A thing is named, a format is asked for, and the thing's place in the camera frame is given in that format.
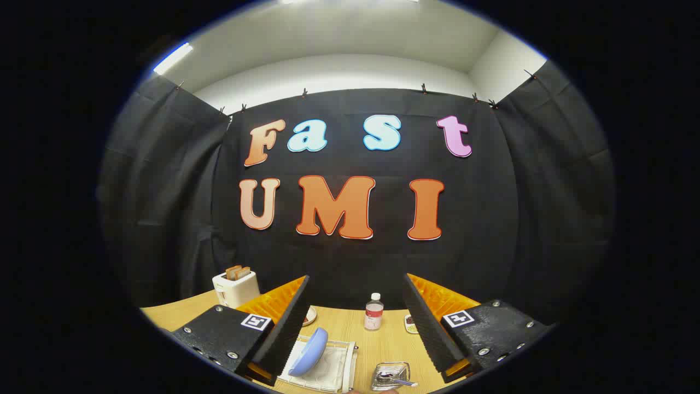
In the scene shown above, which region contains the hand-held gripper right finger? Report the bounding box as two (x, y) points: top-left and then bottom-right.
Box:
(404, 273), (554, 384)

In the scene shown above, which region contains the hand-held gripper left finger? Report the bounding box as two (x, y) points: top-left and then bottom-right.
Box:
(170, 275), (311, 386)

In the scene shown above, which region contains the blue plate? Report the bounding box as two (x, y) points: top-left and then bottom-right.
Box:
(288, 327), (329, 377)

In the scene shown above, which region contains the blue checked handle spoon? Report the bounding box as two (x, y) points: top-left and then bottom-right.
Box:
(380, 372), (419, 387)

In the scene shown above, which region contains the metal wire basket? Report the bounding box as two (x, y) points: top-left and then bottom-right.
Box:
(371, 361), (411, 391)

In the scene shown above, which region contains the white wire dish rack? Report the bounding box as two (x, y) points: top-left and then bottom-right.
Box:
(276, 335), (359, 393)

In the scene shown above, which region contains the white drainer tray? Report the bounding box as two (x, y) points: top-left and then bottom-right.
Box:
(279, 340), (349, 390)

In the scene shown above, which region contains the clear bottle red label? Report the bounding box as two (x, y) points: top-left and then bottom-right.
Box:
(364, 293), (384, 331)

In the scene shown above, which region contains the white toaster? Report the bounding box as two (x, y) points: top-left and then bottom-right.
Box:
(212, 268), (261, 309)

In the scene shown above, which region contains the ceiling light panel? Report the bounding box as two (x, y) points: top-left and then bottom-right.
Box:
(153, 43), (194, 76)

